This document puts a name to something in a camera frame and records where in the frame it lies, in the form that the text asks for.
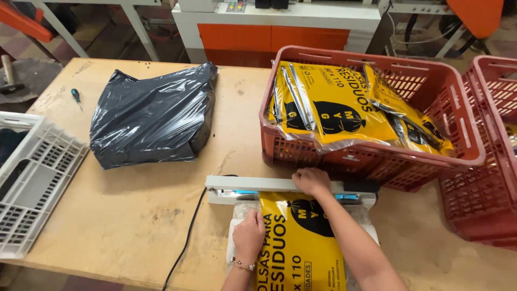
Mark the person's left hand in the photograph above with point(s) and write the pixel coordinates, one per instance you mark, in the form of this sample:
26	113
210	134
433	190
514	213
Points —
248	240

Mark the person's right hand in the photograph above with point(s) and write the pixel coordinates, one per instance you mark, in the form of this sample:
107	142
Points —
315	182

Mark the person's right fingers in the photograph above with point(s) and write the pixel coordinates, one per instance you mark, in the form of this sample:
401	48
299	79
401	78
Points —
299	179

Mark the white impulse heat sealer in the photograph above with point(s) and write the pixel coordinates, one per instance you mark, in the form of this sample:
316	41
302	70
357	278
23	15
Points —
250	185

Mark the yellow bag packet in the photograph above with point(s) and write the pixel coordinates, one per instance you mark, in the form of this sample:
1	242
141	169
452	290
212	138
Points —
512	137
301	254
282	109
343	101
408	117

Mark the white padding cloth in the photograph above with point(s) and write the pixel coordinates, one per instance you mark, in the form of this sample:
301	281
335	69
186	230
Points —
236	214

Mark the red plastic crate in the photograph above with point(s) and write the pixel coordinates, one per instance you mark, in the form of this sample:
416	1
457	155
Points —
484	194
440	121

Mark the white and orange machine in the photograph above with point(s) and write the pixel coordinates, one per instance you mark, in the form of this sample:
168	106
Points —
274	28

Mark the black plastic bag bundle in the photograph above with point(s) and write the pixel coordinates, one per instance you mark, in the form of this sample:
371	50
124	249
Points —
149	117

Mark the orange machine guard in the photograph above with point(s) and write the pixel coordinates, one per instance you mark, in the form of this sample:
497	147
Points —
476	16
22	20

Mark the white plastic crate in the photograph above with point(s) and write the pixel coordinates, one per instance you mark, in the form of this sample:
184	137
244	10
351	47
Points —
44	178

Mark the grey round stand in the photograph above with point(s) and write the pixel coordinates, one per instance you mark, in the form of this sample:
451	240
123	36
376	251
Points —
38	76

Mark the hammer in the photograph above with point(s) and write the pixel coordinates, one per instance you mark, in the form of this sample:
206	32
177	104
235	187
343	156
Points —
8	74

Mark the white metal frame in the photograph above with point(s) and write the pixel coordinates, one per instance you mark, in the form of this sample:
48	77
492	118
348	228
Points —
137	28
420	7

